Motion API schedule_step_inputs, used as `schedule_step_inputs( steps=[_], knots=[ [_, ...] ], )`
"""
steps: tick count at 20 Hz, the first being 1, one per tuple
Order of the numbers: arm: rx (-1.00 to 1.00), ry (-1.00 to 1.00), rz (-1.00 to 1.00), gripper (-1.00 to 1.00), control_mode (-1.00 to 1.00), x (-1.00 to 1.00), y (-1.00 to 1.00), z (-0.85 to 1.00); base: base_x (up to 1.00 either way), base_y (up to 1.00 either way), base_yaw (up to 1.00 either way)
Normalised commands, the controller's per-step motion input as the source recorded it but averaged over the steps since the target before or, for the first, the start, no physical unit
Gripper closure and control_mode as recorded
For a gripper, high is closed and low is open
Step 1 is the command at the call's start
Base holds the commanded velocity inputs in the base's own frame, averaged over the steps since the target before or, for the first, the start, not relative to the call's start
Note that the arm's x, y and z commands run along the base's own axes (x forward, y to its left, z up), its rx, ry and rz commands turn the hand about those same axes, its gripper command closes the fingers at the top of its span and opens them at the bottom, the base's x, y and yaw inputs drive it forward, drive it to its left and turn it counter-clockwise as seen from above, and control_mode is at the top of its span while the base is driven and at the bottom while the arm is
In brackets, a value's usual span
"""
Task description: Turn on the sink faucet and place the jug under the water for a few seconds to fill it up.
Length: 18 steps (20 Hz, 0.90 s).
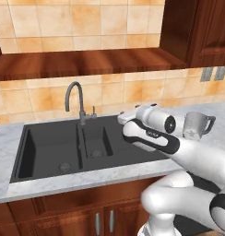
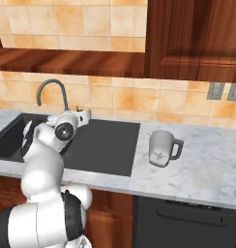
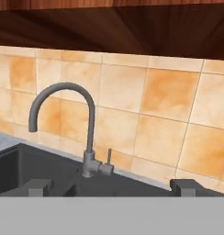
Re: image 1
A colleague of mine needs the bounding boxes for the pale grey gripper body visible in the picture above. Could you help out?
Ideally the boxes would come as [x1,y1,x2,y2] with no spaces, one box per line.
[116,111,140,125]

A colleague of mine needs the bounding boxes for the grey curved sink faucet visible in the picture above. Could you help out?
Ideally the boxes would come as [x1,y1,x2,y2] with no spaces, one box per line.
[65,80,98,126]

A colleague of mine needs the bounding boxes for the grey metal jug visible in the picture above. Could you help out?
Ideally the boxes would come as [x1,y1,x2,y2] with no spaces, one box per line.
[182,111,217,142]

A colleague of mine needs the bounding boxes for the dark grey double sink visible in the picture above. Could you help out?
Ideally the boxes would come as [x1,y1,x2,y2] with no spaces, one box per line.
[9,114,181,184]

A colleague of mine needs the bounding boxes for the wooden false drawer front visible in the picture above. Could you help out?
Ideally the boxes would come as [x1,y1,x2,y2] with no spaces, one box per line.
[30,178,163,218]

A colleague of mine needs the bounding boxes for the wooden base cupboard door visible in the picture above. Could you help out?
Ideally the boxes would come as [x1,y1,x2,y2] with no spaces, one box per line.
[103,200,150,236]
[16,207,106,236]

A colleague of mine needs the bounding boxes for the dark wooden cupboard door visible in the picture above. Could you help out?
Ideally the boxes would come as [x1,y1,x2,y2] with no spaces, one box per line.
[188,0,225,69]

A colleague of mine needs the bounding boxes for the wooden base cupboard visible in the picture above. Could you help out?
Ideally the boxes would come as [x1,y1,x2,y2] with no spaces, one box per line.
[0,202,20,236]

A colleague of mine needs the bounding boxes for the grey faucet lever handle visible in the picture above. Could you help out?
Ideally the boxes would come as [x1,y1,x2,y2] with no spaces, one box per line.
[91,105,99,120]

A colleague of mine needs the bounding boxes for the dark wooden wall shelf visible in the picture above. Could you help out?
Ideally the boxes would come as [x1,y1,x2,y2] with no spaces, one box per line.
[0,47,188,83]

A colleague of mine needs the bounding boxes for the grey wall socket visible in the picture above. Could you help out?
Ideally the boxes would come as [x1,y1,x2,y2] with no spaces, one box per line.
[199,66,214,83]
[213,65,225,82]

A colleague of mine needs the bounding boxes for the silver cupboard door handle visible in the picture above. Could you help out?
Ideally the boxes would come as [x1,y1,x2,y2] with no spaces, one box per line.
[109,209,115,234]
[94,212,101,236]

